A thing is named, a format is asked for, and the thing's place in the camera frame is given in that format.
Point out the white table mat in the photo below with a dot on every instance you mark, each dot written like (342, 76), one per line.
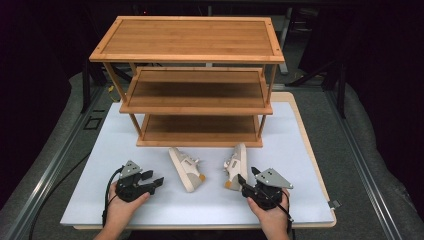
(100, 186)

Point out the small metal clip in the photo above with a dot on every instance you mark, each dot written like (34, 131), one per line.
(334, 204)

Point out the wooden three-tier shoe rack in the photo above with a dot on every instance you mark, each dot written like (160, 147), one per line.
(190, 38)

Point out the person's left hand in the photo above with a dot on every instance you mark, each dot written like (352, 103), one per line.
(120, 211)

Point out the grey metal stand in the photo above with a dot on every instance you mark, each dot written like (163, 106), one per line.
(285, 40)

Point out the black stand leg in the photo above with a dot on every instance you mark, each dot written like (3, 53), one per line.
(86, 90)
(341, 93)

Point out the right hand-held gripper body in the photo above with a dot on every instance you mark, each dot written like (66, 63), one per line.
(266, 195)

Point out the white sneaker with orange heel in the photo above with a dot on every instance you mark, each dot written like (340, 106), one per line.
(238, 163)
(186, 168)

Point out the grey metal floor rail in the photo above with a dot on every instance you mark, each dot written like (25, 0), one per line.
(50, 173)
(363, 166)

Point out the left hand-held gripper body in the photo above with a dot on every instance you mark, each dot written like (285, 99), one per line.
(131, 190)

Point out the small yellow tag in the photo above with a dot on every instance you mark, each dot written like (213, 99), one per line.
(111, 89)

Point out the person's right hand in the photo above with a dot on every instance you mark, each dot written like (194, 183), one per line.
(273, 220)

